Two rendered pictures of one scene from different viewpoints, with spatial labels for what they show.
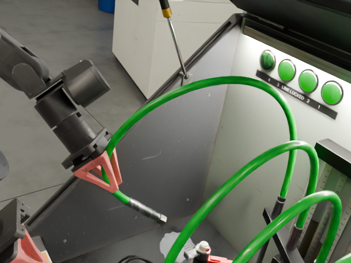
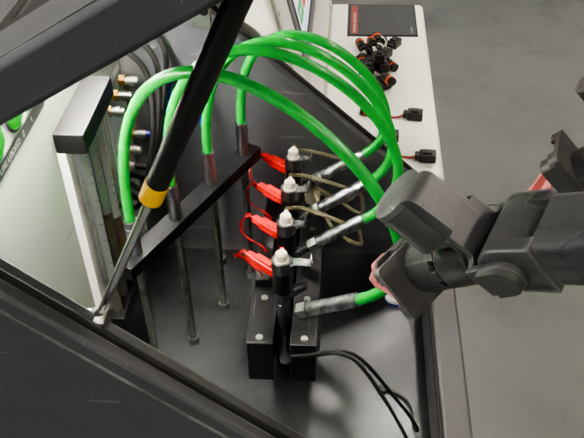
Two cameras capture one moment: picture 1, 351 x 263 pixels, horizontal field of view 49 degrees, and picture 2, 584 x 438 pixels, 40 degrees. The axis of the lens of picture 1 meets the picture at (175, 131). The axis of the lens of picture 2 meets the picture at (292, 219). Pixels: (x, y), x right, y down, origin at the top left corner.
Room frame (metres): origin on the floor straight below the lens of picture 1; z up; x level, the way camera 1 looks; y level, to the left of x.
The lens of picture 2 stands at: (1.12, 0.47, 1.84)
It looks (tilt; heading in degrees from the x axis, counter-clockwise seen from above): 40 degrees down; 223
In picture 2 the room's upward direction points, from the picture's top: 1 degrees counter-clockwise
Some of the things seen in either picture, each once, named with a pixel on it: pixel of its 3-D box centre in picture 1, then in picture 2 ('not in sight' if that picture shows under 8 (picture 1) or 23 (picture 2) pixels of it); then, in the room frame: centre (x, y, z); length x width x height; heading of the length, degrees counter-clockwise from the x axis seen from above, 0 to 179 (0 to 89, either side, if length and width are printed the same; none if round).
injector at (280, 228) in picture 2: not in sight; (295, 274); (0.48, -0.13, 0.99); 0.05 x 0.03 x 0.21; 128
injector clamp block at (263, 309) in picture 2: not in sight; (290, 295); (0.45, -0.16, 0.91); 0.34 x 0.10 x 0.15; 38
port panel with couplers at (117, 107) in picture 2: not in sight; (119, 94); (0.52, -0.44, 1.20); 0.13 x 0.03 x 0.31; 38
